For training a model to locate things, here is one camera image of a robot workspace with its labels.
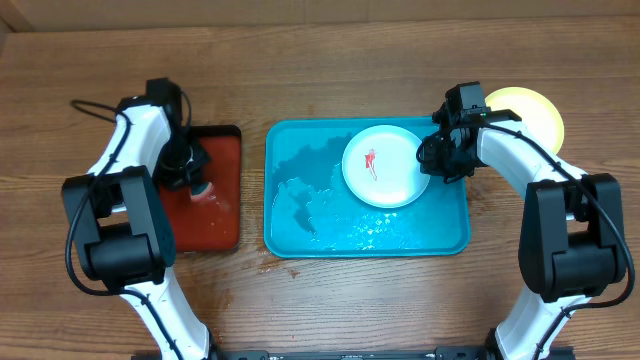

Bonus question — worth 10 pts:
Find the light blue plate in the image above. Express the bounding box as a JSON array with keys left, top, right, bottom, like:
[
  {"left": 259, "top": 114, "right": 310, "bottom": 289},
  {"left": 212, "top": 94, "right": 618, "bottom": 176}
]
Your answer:
[{"left": 341, "top": 125, "right": 430, "bottom": 209}]

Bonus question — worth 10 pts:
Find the green plate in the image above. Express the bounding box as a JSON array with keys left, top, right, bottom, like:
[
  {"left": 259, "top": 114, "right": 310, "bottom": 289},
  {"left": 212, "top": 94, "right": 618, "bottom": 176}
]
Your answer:
[{"left": 485, "top": 87, "right": 565, "bottom": 155}]

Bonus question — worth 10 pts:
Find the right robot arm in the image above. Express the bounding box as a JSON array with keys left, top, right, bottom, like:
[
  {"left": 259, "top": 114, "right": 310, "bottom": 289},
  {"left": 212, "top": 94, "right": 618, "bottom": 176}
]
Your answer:
[{"left": 416, "top": 82, "right": 636, "bottom": 360}]

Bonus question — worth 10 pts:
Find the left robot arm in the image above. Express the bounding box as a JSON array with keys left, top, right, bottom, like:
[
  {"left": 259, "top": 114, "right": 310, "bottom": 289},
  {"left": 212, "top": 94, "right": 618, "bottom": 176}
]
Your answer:
[{"left": 62, "top": 78, "right": 216, "bottom": 359}]

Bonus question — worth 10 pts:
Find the black red water tray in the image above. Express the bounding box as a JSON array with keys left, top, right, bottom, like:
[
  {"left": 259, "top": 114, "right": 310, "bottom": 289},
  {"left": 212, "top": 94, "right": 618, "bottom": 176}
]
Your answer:
[{"left": 158, "top": 125, "right": 242, "bottom": 253}]

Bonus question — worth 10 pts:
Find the teal plastic tray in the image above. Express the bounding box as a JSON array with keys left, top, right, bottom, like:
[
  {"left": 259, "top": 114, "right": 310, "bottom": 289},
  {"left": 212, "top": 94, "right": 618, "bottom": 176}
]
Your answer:
[{"left": 264, "top": 116, "right": 471, "bottom": 258}]

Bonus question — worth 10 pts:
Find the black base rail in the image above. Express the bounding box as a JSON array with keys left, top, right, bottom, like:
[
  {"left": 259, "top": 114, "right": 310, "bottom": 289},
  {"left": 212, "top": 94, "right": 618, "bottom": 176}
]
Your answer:
[{"left": 130, "top": 345, "right": 576, "bottom": 360}]

